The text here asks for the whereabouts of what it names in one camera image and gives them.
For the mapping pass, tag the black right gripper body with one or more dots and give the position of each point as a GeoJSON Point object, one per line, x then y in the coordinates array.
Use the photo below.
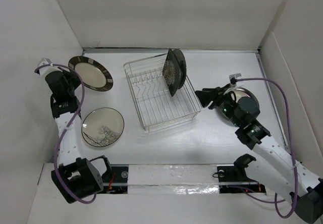
{"type": "Point", "coordinates": [227, 105]}

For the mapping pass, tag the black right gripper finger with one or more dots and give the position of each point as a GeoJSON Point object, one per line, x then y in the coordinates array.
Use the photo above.
{"type": "Point", "coordinates": [210, 93]}
{"type": "Point", "coordinates": [207, 100]}

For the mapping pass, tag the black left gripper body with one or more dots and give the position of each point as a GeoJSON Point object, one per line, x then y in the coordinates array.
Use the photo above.
{"type": "Point", "coordinates": [71, 90]}

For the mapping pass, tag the cream plate brown rim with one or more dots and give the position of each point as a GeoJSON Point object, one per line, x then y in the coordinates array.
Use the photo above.
{"type": "Point", "coordinates": [246, 94]}

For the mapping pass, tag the cream plate checkered dark rim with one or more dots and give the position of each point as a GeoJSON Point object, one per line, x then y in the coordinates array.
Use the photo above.
{"type": "Point", "coordinates": [94, 75]}

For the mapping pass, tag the black floral square plate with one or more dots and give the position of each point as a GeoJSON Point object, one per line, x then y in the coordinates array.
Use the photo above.
{"type": "Point", "coordinates": [172, 72]}

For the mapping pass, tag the grey reindeer round plate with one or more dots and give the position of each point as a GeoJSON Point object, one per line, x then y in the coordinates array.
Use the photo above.
{"type": "Point", "coordinates": [182, 63]}

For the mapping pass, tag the cream plate tree pattern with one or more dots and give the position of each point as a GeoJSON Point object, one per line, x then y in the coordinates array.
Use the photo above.
{"type": "Point", "coordinates": [102, 127]}

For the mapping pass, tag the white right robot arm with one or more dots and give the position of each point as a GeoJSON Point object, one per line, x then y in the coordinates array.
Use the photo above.
{"type": "Point", "coordinates": [272, 166]}

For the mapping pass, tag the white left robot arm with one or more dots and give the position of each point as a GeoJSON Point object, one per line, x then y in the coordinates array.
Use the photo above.
{"type": "Point", "coordinates": [76, 177]}

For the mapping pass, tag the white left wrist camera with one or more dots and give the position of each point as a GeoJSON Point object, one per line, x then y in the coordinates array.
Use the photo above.
{"type": "Point", "coordinates": [44, 61]}

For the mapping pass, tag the metal wire dish rack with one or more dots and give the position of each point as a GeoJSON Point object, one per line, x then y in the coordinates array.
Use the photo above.
{"type": "Point", "coordinates": [155, 107]}

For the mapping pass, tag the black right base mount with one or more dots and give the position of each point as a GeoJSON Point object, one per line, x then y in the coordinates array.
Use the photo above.
{"type": "Point", "coordinates": [233, 181]}

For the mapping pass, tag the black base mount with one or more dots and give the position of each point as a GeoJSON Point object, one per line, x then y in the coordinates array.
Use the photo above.
{"type": "Point", "coordinates": [233, 181]}
{"type": "Point", "coordinates": [118, 183]}

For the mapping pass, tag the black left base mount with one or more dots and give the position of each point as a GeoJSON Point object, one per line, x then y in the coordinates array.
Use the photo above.
{"type": "Point", "coordinates": [118, 183]}

